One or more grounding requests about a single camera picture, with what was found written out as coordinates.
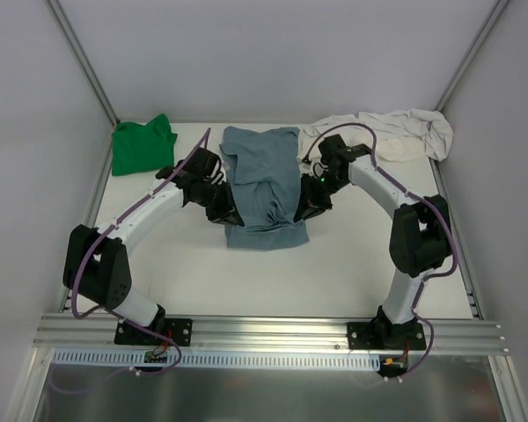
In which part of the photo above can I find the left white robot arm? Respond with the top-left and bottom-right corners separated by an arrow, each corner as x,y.
62,148 -> 244,344

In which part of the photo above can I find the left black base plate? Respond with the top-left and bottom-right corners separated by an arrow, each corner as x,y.
114,316 -> 194,346

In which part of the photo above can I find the right aluminium frame post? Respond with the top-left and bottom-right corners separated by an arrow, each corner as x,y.
435,0 -> 513,113

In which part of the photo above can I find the blue t shirt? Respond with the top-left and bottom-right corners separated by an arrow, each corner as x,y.
220,126 -> 309,251

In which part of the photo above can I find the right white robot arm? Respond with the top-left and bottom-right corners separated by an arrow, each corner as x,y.
294,135 -> 452,350

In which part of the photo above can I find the aluminium frame post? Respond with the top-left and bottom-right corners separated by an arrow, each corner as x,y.
44,0 -> 120,127
435,0 -> 513,113

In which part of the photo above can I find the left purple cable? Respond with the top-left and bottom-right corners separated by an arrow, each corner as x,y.
70,127 -> 212,375

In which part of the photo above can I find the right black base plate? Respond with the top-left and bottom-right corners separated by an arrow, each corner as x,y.
347,320 -> 427,351

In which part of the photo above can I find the aluminium mounting rail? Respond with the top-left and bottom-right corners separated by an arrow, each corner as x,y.
33,313 -> 510,356

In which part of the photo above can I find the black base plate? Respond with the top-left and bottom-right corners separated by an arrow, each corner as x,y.
347,320 -> 427,351
114,316 -> 194,346

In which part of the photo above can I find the slotted white cable duct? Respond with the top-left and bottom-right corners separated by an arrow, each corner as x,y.
52,348 -> 380,372

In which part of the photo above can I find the left aluminium frame post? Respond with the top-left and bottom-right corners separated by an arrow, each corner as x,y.
44,0 -> 120,127

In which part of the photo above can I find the green t shirt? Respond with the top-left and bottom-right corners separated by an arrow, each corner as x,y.
112,113 -> 178,177

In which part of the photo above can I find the white t shirt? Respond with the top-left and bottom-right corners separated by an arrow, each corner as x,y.
298,108 -> 453,162

